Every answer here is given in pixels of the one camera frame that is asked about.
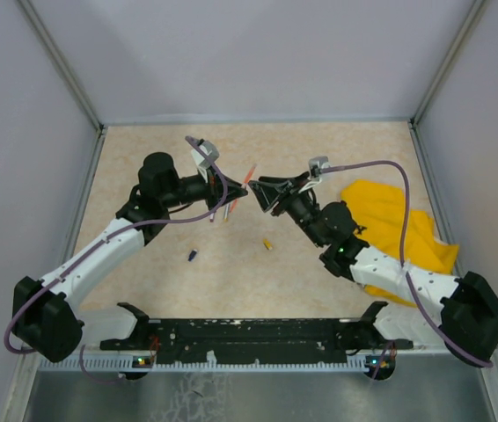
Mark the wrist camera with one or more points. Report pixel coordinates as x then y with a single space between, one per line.
316 167
205 154

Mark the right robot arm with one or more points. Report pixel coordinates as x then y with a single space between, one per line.
461 311

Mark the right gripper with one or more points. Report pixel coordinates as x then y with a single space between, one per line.
268 192

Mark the orange pen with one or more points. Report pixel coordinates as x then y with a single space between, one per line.
244 185

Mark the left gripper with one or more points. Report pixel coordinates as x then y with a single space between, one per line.
215 188

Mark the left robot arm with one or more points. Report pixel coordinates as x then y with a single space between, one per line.
46 318

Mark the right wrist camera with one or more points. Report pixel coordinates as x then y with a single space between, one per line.
316 167

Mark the blue pen cap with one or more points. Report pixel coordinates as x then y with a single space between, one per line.
192 255

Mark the yellow cloth bag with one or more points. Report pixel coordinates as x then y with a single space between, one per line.
378 211

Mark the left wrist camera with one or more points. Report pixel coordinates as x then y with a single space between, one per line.
205 154

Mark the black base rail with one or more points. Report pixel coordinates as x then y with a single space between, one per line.
248 341

